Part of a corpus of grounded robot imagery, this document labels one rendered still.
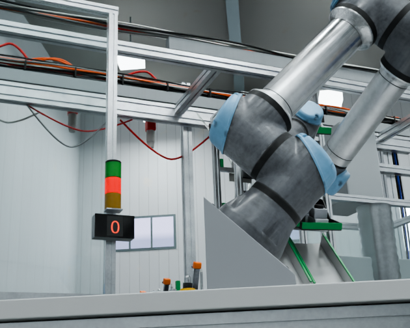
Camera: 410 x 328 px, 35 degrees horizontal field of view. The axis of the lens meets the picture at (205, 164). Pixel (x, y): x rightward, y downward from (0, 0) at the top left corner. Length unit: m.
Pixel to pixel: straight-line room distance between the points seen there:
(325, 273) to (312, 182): 0.86
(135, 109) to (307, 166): 2.01
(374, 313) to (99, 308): 0.39
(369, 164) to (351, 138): 1.64
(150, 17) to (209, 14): 1.02
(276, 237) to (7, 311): 0.50
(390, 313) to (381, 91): 0.66
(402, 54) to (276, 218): 0.48
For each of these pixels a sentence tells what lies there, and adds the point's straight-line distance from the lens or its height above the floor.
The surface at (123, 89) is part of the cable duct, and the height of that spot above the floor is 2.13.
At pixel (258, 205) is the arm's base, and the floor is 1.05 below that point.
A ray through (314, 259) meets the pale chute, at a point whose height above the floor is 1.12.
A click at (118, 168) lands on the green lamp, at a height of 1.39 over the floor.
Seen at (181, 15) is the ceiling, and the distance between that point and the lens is 11.55.
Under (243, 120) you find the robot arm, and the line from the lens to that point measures 1.28.
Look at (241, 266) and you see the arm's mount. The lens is 1.17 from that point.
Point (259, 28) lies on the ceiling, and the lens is 12.06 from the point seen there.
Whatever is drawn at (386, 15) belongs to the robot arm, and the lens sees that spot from 1.48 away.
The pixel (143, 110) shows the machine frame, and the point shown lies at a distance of 3.20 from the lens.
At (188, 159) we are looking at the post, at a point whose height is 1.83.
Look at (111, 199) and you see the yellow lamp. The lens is 1.99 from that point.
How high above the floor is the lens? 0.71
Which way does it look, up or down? 20 degrees up
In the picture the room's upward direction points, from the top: 2 degrees counter-clockwise
